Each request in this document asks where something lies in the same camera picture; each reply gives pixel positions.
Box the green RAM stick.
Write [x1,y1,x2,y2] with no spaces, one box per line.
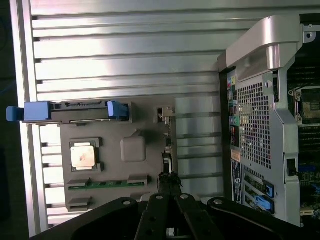
[68,180,151,191]

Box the grey parts rack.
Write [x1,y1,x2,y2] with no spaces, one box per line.
[57,100,179,211]

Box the blue expansion card latch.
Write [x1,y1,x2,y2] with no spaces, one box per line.
[264,183,276,199]
[253,195,274,214]

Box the silver CPU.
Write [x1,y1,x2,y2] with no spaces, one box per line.
[69,141,98,171]

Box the open PC case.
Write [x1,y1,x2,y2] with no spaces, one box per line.
[216,13,320,229]

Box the hard disk with blue carrier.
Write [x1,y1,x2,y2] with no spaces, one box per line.
[6,99,130,125]

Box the green motherboard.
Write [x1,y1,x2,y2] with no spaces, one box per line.
[286,65,320,226]

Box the CPU socket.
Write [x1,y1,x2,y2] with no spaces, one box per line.
[288,88,320,126]

